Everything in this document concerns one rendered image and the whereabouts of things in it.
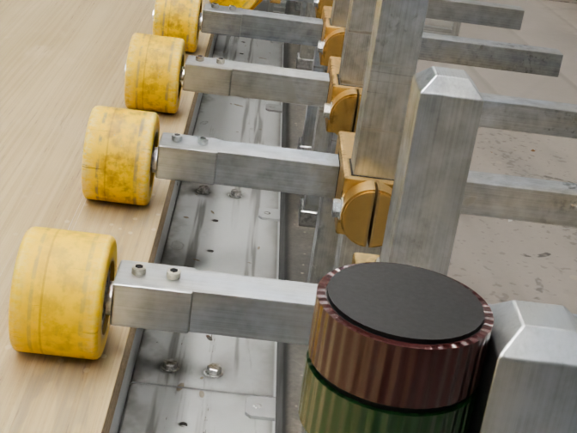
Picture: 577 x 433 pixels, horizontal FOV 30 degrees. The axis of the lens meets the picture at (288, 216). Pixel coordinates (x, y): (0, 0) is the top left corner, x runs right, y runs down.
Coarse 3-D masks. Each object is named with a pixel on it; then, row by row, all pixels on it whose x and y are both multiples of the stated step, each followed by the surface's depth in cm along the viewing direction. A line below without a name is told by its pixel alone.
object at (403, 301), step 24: (384, 264) 38; (336, 288) 36; (360, 288) 36; (384, 288) 37; (408, 288) 37; (432, 288) 37; (456, 288) 37; (336, 312) 35; (360, 312) 35; (384, 312) 35; (408, 312) 35; (432, 312) 36; (456, 312) 36; (480, 312) 36; (384, 336) 34; (408, 336) 34; (432, 336) 34; (456, 336) 34; (384, 408) 35; (408, 408) 35; (432, 408) 35
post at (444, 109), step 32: (416, 96) 58; (448, 96) 58; (480, 96) 58; (416, 128) 58; (448, 128) 58; (416, 160) 59; (448, 160) 59; (416, 192) 60; (448, 192) 60; (416, 224) 61; (448, 224) 61; (384, 256) 63; (416, 256) 61; (448, 256) 61
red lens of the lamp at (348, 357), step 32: (320, 288) 36; (320, 320) 35; (320, 352) 35; (352, 352) 34; (384, 352) 34; (416, 352) 34; (448, 352) 34; (480, 352) 35; (352, 384) 35; (384, 384) 34; (416, 384) 34; (448, 384) 34
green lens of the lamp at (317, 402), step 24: (312, 384) 36; (312, 408) 36; (336, 408) 35; (360, 408) 35; (456, 408) 35; (312, 432) 36; (336, 432) 36; (360, 432) 35; (384, 432) 35; (408, 432) 35; (432, 432) 35; (456, 432) 36
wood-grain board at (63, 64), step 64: (0, 0) 150; (64, 0) 155; (128, 0) 160; (0, 64) 123; (64, 64) 127; (0, 128) 105; (64, 128) 107; (0, 192) 91; (64, 192) 93; (0, 256) 81; (128, 256) 83; (0, 320) 72; (0, 384) 66; (64, 384) 66
